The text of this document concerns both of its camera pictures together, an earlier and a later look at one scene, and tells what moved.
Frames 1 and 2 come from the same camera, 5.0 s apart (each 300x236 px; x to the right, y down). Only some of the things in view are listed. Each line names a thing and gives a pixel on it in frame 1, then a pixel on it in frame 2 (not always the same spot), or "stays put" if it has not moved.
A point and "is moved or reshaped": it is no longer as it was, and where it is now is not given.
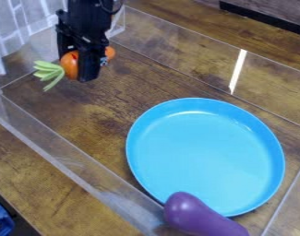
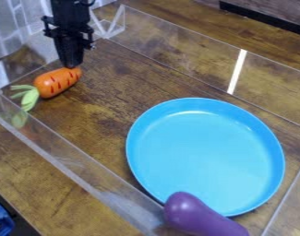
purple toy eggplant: x=188 y=218 stays put
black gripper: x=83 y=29 to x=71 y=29
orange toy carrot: x=53 y=73 is moved or reshaped
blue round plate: x=214 y=147 stays put
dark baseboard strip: x=262 y=17 stays put
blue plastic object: x=4 y=224 stays put
